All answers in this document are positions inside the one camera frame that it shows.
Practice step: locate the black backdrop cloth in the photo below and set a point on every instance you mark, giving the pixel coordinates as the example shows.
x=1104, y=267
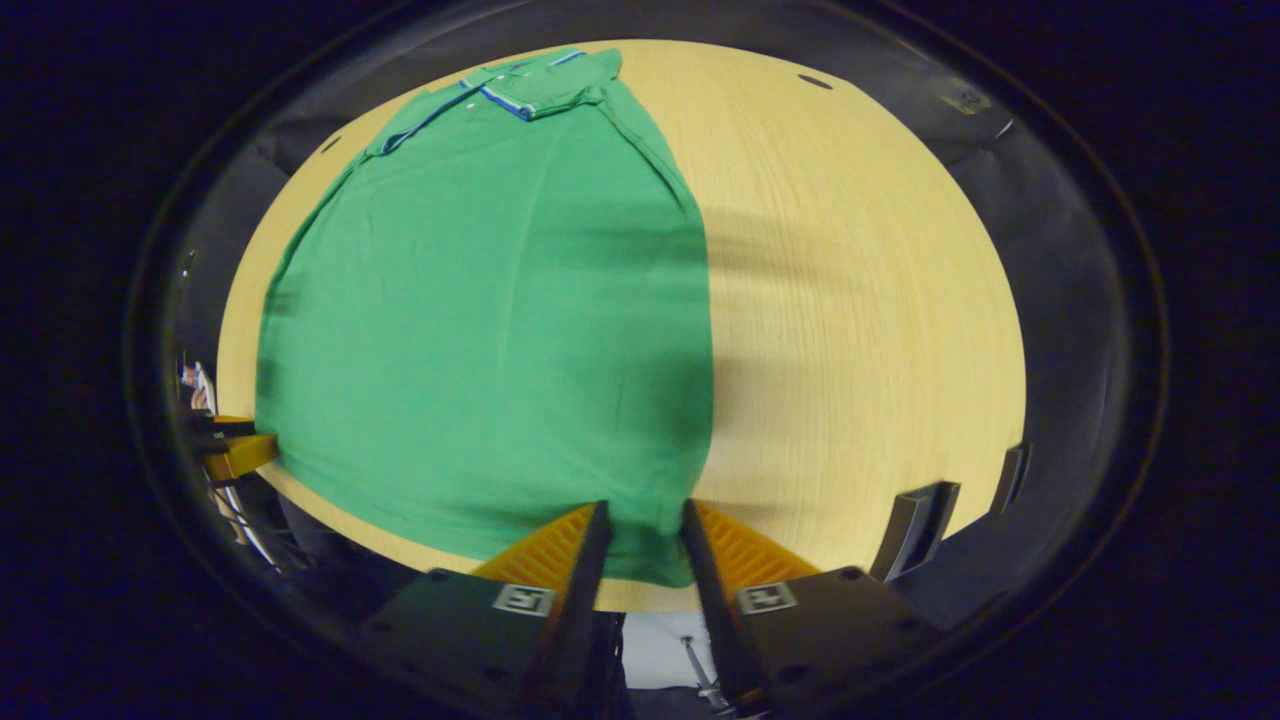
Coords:
x=1060, y=300

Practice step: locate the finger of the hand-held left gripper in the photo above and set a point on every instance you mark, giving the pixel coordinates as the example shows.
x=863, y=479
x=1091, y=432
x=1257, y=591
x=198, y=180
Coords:
x=245, y=455
x=228, y=425

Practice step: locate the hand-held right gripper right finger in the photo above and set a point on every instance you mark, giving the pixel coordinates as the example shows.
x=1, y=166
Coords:
x=712, y=610

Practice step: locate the silver metal rod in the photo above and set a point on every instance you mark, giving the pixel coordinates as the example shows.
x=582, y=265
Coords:
x=700, y=670

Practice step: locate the green T-shirt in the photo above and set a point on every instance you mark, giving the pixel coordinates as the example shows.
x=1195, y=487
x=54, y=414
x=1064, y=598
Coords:
x=500, y=300

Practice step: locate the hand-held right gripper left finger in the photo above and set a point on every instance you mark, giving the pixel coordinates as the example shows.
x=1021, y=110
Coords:
x=585, y=620

